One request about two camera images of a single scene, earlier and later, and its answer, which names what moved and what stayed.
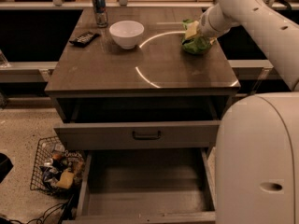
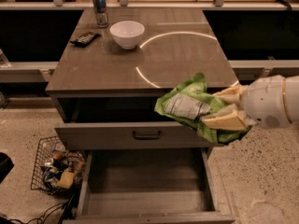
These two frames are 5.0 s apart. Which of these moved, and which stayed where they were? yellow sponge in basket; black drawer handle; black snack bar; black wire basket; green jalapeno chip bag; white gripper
Moved: white gripper; green jalapeno chip bag
Stayed: black drawer handle; black snack bar; yellow sponge in basket; black wire basket
